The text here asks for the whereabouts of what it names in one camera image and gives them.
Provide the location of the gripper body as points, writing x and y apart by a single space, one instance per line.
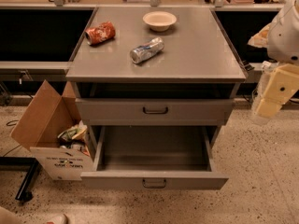
286 38

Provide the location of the grey drawer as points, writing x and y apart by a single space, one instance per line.
155 112
153 157

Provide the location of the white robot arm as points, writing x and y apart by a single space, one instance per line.
281 38

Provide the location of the grey metal drawer cabinet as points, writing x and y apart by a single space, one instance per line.
196 62

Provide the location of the grey top drawer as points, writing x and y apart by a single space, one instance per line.
155 112

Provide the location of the crushed silver blue can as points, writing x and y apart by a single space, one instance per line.
147 51

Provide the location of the white paper bowl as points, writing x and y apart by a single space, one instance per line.
159 21

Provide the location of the crushed orange soda can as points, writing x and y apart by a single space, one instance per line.
100 33

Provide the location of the trash in cardboard box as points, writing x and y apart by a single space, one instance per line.
75 138

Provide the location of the open cardboard box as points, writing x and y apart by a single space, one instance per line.
47 116

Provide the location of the white shoe tip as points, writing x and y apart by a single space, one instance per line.
60 219

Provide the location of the black metal stand leg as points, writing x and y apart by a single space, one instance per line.
29 169

